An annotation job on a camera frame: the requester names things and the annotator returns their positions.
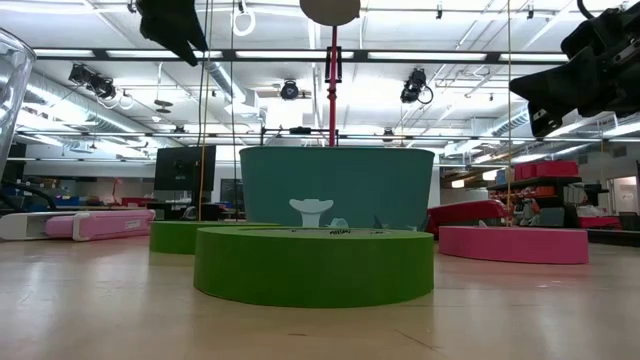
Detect teal plastic bin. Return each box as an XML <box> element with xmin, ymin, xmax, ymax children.
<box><xmin>238</xmin><ymin>145</ymin><xmax>436</xmax><ymax>232</ymax></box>

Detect white hanging ring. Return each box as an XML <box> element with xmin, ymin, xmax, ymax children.
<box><xmin>231</xmin><ymin>8</ymin><xmax>257</xmax><ymax>38</ymax></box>

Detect yellow hanging cable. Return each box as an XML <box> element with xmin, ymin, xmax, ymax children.
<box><xmin>197</xmin><ymin>0</ymin><xmax>215</xmax><ymax>222</ymax></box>

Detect pink stapler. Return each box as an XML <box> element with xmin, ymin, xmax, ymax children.
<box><xmin>0</xmin><ymin>208</ymin><xmax>157</xmax><ymax>243</ymax></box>

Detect green tape roll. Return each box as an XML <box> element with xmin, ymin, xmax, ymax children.
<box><xmin>149</xmin><ymin>220</ymin><xmax>282</xmax><ymax>256</ymax></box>
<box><xmin>193</xmin><ymin>225</ymin><xmax>436</xmax><ymax>309</ymax></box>

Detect black aluminium rig frame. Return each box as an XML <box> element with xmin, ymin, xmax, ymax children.
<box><xmin>0</xmin><ymin>209</ymin><xmax>640</xmax><ymax>247</ymax></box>

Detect black monitor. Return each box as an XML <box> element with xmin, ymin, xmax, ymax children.
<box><xmin>153</xmin><ymin>145</ymin><xmax>217</xmax><ymax>192</ymax></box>

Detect black hanging cable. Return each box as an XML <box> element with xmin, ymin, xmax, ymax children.
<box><xmin>229</xmin><ymin>0</ymin><xmax>239</xmax><ymax>221</ymax></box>

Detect pink tape roll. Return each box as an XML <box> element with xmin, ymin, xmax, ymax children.
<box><xmin>438</xmin><ymin>225</ymin><xmax>590</xmax><ymax>266</ymax></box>

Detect red stapler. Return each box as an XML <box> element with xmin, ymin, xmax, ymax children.
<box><xmin>425</xmin><ymin>199</ymin><xmax>510</xmax><ymax>236</ymax></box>

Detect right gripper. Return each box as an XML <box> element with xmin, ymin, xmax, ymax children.
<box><xmin>509</xmin><ymin>2</ymin><xmax>640</xmax><ymax>139</ymax></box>

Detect clear plastic container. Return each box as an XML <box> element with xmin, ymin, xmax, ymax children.
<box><xmin>0</xmin><ymin>27</ymin><xmax>38</xmax><ymax>177</ymax></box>

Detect red storage bins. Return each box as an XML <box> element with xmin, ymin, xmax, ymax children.
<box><xmin>513</xmin><ymin>159</ymin><xmax>580</xmax><ymax>182</ymax></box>

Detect black storage shelf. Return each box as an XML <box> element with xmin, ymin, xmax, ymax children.
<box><xmin>487</xmin><ymin>175</ymin><xmax>584</xmax><ymax>229</ymax></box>

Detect red desk lamp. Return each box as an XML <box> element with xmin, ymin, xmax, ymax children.
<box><xmin>299</xmin><ymin>0</ymin><xmax>362</xmax><ymax>148</ymax></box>

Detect black crossbar stand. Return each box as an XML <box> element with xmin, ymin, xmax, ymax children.
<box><xmin>258</xmin><ymin>126</ymin><xmax>341</xmax><ymax>147</ymax></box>

